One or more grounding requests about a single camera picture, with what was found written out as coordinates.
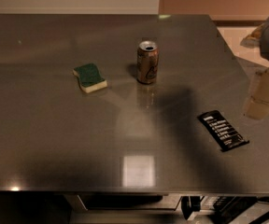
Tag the orange soda can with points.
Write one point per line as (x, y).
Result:
(147, 62)

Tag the black rxbar chocolate wrapper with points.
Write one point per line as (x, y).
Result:
(222, 130)

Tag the dark items under table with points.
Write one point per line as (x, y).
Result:
(226, 209)

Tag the green and yellow sponge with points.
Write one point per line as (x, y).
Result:
(89, 78)

